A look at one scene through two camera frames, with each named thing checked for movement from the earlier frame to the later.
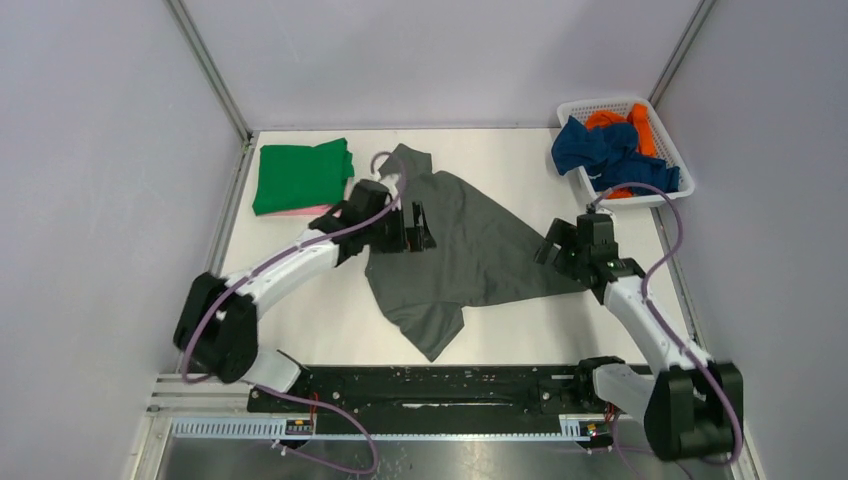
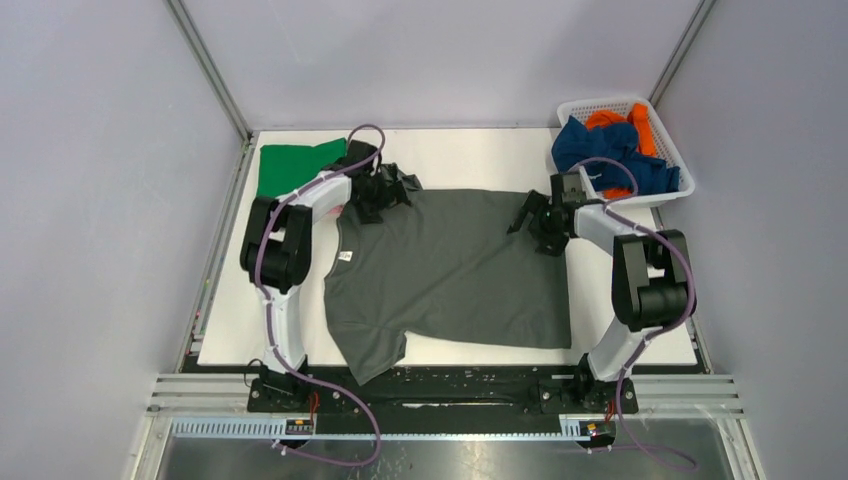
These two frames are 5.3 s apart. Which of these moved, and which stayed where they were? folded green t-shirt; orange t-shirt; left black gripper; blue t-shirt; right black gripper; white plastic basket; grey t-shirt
Moved: right black gripper; left black gripper; grey t-shirt
Stayed: orange t-shirt; blue t-shirt; folded green t-shirt; white plastic basket
